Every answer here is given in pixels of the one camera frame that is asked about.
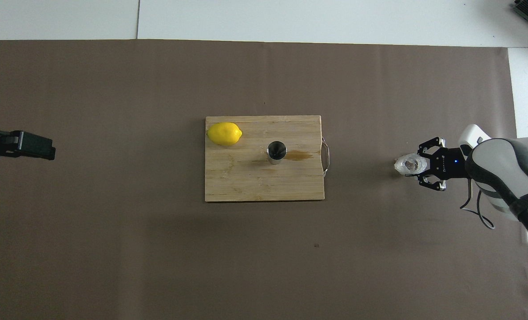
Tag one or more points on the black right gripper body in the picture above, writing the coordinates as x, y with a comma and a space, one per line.
450, 164

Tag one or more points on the clear plastic cup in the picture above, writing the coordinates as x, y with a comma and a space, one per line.
408, 165

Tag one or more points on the steel jigger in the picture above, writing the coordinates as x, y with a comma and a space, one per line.
276, 153

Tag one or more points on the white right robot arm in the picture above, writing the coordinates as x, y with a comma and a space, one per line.
503, 164

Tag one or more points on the brown paper mat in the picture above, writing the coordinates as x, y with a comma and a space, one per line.
157, 89

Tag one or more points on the wooden cutting board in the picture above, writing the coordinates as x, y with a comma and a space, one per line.
264, 186

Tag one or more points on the yellow lemon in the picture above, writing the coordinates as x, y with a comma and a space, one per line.
224, 134

